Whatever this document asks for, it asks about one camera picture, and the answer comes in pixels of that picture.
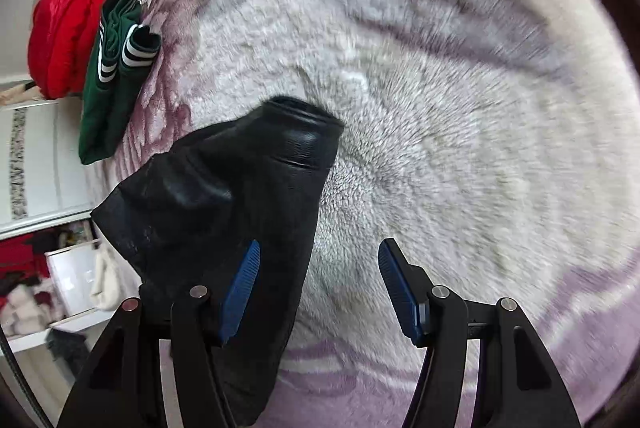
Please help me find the white wardrobe shelving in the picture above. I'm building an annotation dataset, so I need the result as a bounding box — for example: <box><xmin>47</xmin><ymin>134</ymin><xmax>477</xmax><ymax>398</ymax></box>
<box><xmin>1</xmin><ymin>97</ymin><xmax>113</xmax><ymax>333</ymax></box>

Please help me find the black leather jacket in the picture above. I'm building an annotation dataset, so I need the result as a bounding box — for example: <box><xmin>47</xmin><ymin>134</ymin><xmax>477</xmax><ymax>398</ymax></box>
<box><xmin>92</xmin><ymin>96</ymin><xmax>344</xmax><ymax>426</ymax></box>

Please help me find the white storage box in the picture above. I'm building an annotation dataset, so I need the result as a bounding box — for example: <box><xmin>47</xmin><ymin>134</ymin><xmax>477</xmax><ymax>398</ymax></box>
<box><xmin>46</xmin><ymin>240</ymin><xmax>99</xmax><ymax>316</ymax></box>

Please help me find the floral plush bed blanket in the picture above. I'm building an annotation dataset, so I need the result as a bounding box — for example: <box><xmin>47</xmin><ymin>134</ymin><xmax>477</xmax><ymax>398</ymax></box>
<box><xmin>90</xmin><ymin>0</ymin><xmax>639</xmax><ymax>427</ymax></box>

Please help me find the green varsity jacket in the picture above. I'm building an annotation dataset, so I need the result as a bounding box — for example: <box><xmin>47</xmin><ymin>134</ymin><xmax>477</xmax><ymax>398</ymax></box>
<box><xmin>78</xmin><ymin>0</ymin><xmax>162</xmax><ymax>166</ymax></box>

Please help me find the red puffer jacket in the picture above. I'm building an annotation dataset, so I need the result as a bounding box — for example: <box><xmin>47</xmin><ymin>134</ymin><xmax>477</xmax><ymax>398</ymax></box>
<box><xmin>27</xmin><ymin>0</ymin><xmax>105</xmax><ymax>99</ymax></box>

